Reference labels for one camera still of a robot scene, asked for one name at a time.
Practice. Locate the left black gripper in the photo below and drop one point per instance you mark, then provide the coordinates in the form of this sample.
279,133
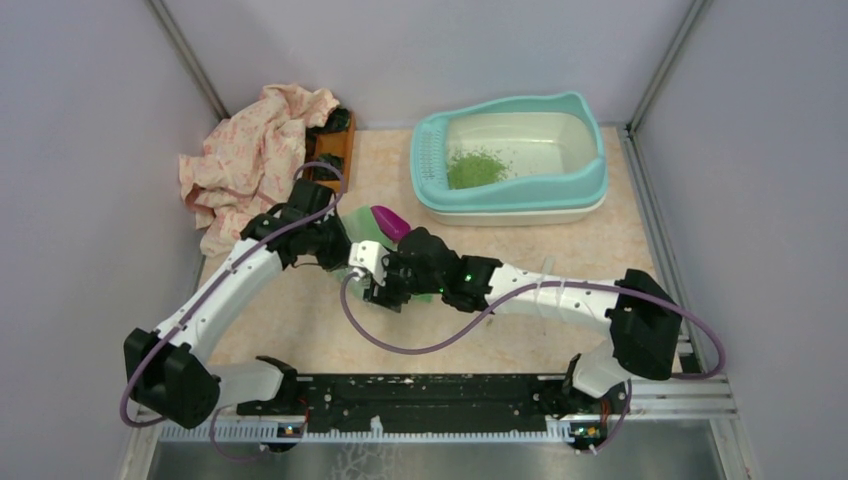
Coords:
337,259

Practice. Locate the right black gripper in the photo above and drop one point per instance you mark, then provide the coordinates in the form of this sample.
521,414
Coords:
387,294

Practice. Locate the green litter bag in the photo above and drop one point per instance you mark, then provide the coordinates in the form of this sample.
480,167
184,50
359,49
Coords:
362,225

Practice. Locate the purple plastic scoop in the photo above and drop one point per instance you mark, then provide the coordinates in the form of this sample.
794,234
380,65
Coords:
392,225

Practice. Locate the white bag clip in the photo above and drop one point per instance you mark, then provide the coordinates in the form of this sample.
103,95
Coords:
548,265

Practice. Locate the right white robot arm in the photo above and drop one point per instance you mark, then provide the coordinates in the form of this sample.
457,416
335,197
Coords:
638,320

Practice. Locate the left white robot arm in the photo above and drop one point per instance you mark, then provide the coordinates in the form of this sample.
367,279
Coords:
166,367

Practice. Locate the green litter pile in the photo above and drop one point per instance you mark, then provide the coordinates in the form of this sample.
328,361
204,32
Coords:
475,168

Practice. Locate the teal litter box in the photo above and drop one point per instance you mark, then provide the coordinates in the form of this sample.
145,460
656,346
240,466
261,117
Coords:
559,168

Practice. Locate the dark plant near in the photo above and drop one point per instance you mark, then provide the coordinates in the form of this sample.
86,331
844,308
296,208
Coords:
330,167

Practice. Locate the dark plant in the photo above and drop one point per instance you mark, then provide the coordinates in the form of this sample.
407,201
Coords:
330,167
338,121

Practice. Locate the wooden tray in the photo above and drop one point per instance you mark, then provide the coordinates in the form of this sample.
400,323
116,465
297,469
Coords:
340,144

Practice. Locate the pink patterned cloth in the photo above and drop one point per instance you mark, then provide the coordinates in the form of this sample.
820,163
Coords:
249,162

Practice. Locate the dark plant far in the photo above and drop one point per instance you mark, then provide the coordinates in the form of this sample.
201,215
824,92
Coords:
338,121

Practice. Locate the white slotted cable duct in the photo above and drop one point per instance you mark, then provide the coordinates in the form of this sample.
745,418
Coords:
293,429

